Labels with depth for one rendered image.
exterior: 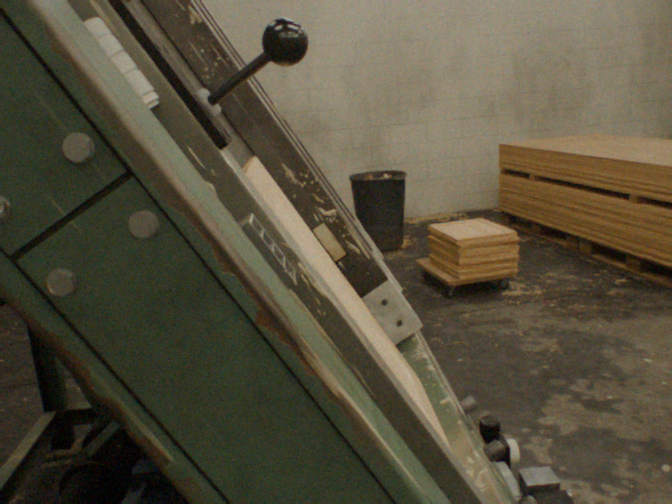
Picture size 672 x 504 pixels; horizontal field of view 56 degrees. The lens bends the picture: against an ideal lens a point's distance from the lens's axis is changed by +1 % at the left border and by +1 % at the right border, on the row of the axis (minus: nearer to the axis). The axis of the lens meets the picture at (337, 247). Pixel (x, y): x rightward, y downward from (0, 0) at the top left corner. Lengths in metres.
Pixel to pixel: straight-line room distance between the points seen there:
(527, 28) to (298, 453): 6.82
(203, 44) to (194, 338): 0.89
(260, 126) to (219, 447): 0.87
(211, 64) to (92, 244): 0.87
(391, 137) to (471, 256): 2.59
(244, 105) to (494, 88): 5.82
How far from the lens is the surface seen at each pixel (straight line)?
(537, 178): 5.70
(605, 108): 7.62
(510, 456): 1.25
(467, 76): 6.76
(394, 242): 5.44
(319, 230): 1.21
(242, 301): 0.33
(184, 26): 1.19
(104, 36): 0.55
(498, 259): 4.24
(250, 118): 1.18
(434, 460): 0.69
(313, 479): 0.38
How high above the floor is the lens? 1.40
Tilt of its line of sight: 14 degrees down
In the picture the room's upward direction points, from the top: 4 degrees counter-clockwise
